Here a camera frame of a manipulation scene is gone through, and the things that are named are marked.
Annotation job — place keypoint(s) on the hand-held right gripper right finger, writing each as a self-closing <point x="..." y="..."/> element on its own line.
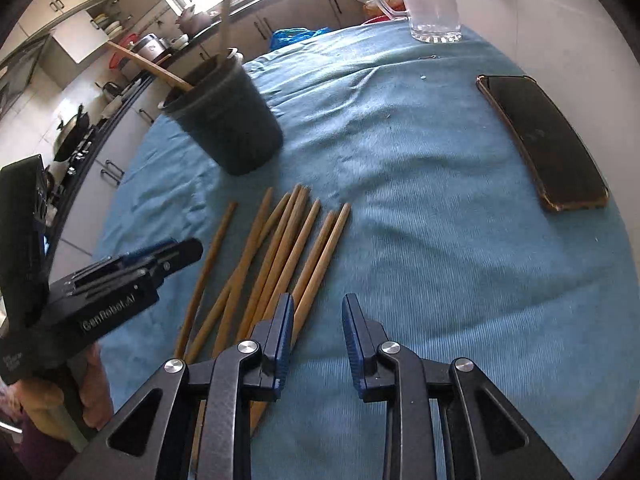
<point x="350" y="340"/>

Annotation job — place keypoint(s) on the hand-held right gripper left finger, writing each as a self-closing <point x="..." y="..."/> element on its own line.
<point x="285" y="340"/>

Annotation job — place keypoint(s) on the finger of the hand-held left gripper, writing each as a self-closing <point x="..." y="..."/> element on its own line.
<point x="180" y="255"/>
<point x="145" y="254"/>

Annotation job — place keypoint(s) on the pile of wooden chopsticks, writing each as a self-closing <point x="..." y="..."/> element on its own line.
<point x="277" y="260"/>

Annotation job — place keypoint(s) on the black utensil cup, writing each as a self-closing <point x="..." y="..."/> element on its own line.
<point x="235" y="120"/>

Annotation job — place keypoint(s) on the long bamboo chopstick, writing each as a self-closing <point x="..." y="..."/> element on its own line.
<point x="226" y="20"/>
<point x="150" y="66"/>

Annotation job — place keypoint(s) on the person's left hand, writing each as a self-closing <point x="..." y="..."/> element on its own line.
<point x="97" y="390"/>

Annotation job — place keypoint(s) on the black wok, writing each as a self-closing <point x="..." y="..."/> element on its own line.
<point x="70" y="135"/>

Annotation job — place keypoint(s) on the blue table cloth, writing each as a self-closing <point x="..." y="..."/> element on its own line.
<point x="425" y="210"/>

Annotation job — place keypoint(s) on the purple clothing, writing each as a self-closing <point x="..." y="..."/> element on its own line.
<point x="35" y="450"/>

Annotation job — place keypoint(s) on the steel kettle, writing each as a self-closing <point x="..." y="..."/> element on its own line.
<point x="112" y="91"/>

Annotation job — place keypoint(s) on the red plastic lid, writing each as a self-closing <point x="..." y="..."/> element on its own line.
<point x="120" y="57"/>

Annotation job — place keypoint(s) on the silver rice cooker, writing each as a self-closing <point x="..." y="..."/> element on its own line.
<point x="150" y="47"/>

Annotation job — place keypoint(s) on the small white bowl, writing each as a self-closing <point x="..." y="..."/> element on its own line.
<point x="178" y="40"/>

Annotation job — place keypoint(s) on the range hood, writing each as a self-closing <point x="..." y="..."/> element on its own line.
<point x="20" y="70"/>

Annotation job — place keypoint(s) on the brown clay pot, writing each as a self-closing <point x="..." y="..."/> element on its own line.
<point x="192" y="22"/>

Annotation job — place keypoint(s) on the stacked dishes in cabinet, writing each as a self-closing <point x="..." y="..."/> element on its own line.
<point x="107" y="24"/>

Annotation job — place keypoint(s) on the blue plastic bag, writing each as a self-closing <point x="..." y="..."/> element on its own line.
<point x="292" y="37"/>

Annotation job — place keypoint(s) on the black smartphone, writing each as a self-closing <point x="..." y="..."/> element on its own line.
<point x="545" y="145"/>

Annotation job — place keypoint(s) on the red plastic basin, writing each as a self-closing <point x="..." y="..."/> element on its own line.
<point x="377" y="20"/>

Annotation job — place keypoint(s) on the clear glass mug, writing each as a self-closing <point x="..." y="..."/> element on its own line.
<point x="432" y="5"/>

